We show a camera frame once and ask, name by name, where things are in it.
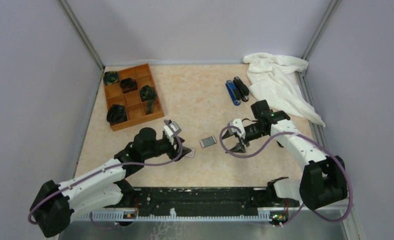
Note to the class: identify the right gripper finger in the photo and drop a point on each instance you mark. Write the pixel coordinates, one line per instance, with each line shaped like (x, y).
(238, 148)
(231, 132)

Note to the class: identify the dark rolled tie front right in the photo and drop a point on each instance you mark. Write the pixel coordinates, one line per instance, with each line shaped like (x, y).
(116, 114)

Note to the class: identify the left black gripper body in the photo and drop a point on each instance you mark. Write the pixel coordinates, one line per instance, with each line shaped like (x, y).
(172, 153)

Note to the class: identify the red white staple box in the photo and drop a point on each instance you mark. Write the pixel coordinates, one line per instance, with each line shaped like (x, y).
(191, 153)

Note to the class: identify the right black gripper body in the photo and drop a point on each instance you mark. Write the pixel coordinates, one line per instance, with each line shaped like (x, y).
(245, 141)

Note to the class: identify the dark rolled tie front left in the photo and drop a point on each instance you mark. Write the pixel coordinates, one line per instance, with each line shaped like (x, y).
(111, 77)

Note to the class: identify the dark rolled tie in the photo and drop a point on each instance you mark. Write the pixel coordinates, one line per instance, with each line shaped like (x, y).
(148, 93)
(128, 85)
(111, 77)
(116, 114)

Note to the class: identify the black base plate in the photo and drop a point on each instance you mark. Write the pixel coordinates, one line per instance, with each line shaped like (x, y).
(202, 201)

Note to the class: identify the black stapler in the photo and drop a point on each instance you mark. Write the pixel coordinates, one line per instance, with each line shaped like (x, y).
(243, 89)

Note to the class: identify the dark rolled tie middle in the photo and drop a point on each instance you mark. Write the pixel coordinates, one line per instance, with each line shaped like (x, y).
(128, 85)

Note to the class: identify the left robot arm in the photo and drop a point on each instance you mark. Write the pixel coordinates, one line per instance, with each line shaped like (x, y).
(100, 179)

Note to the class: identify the dark rolled tie back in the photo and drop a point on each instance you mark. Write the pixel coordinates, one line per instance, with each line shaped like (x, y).
(148, 93)

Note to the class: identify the white towel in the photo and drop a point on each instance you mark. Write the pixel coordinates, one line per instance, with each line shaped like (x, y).
(272, 78)

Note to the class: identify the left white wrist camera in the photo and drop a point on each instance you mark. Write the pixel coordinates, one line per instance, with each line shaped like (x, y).
(171, 129)

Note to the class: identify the orange wooden divided tray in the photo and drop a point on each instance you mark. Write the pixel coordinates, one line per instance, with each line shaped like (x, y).
(138, 112)

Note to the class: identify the aluminium frame rail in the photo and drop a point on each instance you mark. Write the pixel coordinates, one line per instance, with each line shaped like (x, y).
(273, 216)

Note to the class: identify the blue stapler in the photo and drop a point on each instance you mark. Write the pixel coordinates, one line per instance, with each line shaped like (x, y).
(233, 92)

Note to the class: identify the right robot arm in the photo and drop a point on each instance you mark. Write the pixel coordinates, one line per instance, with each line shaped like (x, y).
(322, 182)

